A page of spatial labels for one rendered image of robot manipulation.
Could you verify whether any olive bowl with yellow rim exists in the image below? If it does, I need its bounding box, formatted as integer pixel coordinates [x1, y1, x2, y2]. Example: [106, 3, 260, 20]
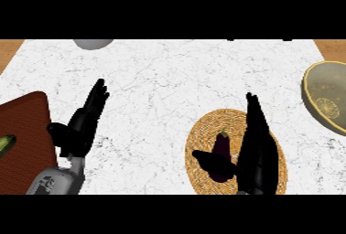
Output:
[301, 60, 346, 137]

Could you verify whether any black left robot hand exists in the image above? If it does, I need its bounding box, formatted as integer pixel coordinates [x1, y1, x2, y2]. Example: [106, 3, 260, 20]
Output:
[45, 78, 110, 159]

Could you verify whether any green cucumber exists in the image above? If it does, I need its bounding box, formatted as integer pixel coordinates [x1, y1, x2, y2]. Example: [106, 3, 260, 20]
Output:
[0, 134, 17, 159]

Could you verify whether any grey rounded object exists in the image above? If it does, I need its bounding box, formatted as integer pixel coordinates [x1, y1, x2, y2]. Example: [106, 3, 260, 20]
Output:
[70, 39, 115, 51]

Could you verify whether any round woven straw placemat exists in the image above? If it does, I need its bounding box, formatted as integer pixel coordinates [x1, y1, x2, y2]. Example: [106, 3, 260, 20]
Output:
[183, 108, 289, 196]

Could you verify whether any dark purple eggplant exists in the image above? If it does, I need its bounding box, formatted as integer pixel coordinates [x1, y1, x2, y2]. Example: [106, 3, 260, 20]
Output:
[208, 129, 237, 184]

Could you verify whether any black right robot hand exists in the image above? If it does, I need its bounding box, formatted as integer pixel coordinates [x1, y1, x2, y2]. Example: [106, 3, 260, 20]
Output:
[190, 91, 280, 196]

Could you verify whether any reddish brown cutting board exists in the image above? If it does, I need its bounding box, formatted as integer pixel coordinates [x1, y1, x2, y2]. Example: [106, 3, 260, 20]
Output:
[0, 90, 58, 196]

